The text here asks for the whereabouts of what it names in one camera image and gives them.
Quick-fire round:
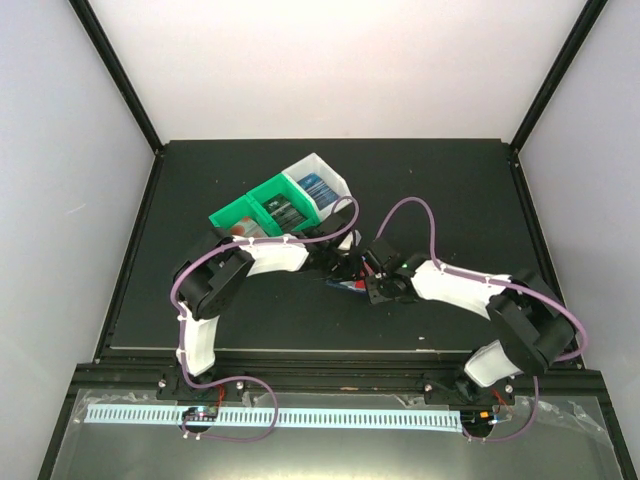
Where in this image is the right black frame post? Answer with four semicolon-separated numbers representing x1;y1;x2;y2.
509;0;608;154

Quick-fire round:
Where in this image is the black card stack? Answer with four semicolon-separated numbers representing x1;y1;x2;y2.
262;194;306;233

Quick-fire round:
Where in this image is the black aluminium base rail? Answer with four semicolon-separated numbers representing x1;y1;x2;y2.
69;350;608;405

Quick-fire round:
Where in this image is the white slotted cable duct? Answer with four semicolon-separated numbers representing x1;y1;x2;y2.
84;404;463;433

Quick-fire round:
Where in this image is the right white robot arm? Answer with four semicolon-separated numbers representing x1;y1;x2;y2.
364;239;577;403

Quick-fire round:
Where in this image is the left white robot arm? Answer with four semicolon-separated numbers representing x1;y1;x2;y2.
170;213;361;399

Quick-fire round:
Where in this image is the blue leather card holder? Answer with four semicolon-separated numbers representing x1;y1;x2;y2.
326;280;366;293

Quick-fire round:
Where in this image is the white card bin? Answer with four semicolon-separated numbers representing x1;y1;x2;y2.
282;153;352;220

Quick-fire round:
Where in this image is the green double card bin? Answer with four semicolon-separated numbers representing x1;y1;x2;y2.
209;173;320;237

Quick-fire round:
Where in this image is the circuit board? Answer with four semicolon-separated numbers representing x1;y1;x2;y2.
182;406;218;422
460;410;513;427

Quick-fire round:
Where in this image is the red card stack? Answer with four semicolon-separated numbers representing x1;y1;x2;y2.
229;216;266;238

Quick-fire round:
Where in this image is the right circuit board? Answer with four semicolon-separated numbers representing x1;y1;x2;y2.
460;410;513;427

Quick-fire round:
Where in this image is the black frame post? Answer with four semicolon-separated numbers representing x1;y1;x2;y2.
68;0;163;154
509;0;608;154

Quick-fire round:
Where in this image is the left circuit board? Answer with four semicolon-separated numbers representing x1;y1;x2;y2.
182;406;218;422

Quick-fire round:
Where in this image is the left black frame post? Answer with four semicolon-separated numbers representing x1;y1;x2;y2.
68;0;163;154

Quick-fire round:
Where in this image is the blue card stack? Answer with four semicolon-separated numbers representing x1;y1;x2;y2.
298;173;339;210

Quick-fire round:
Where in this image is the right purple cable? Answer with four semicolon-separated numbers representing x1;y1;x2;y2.
374;197;587;361

